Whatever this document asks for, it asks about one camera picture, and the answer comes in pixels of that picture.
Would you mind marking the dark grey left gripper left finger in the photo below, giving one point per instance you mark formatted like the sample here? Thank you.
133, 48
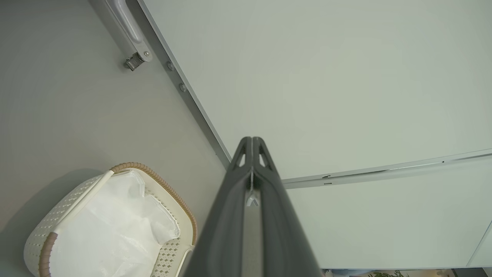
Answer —
223, 223

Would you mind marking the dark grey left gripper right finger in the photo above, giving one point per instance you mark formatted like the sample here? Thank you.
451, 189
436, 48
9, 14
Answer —
284, 231

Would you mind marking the white woven laundry basket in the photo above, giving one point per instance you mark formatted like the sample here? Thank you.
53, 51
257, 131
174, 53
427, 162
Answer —
169, 200

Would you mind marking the white basket liner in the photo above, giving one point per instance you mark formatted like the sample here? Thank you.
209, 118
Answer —
115, 227

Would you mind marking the grey partition panel joint strip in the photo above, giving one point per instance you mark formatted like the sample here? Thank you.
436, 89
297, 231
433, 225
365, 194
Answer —
384, 169

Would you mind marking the black metal caster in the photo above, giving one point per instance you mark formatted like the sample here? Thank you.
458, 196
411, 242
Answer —
133, 61

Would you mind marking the grey partition foot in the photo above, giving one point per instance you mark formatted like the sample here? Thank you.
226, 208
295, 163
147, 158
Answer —
125, 23

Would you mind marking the grey partition base rail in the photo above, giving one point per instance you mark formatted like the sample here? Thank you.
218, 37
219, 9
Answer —
180, 84

